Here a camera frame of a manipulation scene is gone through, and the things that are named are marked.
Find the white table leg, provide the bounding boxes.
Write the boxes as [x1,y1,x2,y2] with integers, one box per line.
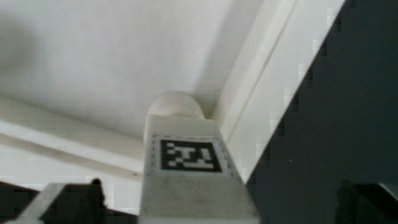
[138,92,260,224]

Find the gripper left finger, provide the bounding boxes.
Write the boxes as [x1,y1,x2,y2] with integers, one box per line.
[15,179,136,224]

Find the white square tabletop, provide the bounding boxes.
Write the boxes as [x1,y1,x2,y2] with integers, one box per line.
[0,0,344,213]

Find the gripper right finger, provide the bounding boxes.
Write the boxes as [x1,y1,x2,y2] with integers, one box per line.
[333,180,398,224]

